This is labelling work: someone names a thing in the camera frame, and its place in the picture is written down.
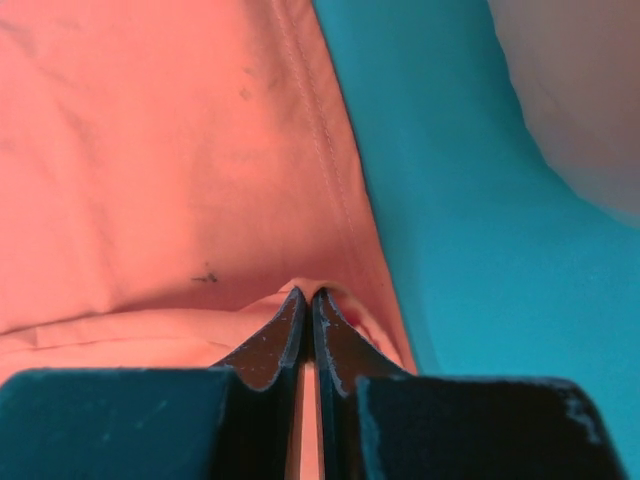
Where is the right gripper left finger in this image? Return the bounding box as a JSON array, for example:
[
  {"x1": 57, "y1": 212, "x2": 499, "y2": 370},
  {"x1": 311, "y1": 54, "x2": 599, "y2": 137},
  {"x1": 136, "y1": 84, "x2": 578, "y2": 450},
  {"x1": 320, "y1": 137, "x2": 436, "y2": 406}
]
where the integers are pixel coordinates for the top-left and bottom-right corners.
[{"x1": 1, "y1": 289, "x2": 306, "y2": 479}]

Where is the orange t-shirt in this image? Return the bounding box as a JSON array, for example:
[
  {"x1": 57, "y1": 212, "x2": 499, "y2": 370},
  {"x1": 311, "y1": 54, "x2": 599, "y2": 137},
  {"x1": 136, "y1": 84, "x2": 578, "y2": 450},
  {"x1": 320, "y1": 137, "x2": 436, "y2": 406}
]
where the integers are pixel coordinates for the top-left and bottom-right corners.
[{"x1": 1, "y1": 1, "x2": 415, "y2": 479}]

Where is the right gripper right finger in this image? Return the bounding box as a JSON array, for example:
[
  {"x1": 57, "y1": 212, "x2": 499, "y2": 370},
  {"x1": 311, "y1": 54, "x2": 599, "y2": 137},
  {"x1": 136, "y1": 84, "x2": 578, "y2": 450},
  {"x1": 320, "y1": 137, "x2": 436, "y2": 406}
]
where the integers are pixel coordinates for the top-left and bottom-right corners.
[{"x1": 311, "y1": 290, "x2": 623, "y2": 479}]

